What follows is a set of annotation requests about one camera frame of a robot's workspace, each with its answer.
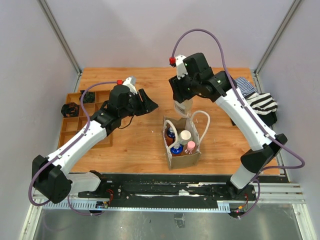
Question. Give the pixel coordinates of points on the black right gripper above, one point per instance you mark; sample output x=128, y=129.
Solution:
x=179, y=93

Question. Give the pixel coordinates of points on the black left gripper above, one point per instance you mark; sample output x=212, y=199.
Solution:
x=148, y=105

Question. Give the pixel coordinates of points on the clear bottle white cap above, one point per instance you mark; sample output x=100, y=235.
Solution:
x=184, y=109

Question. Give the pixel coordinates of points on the blue white striped cloth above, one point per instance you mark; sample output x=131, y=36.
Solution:
x=246, y=88

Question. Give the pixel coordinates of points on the wooden compartment tray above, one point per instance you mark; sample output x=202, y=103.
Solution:
x=72, y=125

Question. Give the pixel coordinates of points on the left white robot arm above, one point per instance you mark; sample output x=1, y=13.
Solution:
x=51, y=174

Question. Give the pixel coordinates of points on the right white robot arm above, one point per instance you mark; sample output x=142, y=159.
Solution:
x=264, y=143

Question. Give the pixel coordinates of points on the beige canvas bag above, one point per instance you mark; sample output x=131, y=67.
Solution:
x=185, y=123

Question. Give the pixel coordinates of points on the blue cap bottle back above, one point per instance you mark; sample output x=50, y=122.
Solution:
x=170, y=134

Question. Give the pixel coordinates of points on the blue cap bottle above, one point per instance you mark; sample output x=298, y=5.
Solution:
x=170, y=134
x=176, y=150

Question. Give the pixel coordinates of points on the green bottle white cap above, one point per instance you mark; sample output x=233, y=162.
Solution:
x=184, y=137

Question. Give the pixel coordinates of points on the blue cap bottle front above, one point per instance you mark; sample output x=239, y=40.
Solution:
x=176, y=150

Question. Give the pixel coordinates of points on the pink cap bottle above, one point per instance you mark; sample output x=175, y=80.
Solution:
x=188, y=148

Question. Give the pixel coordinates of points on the dark green rolled sock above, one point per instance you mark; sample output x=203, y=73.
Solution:
x=89, y=97

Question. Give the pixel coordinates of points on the black white striped cloth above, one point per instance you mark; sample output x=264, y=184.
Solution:
x=262, y=103

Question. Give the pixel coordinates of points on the dark rolled sock orange pattern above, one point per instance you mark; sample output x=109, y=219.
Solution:
x=70, y=110

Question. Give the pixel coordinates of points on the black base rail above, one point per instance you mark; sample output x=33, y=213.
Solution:
x=168, y=191

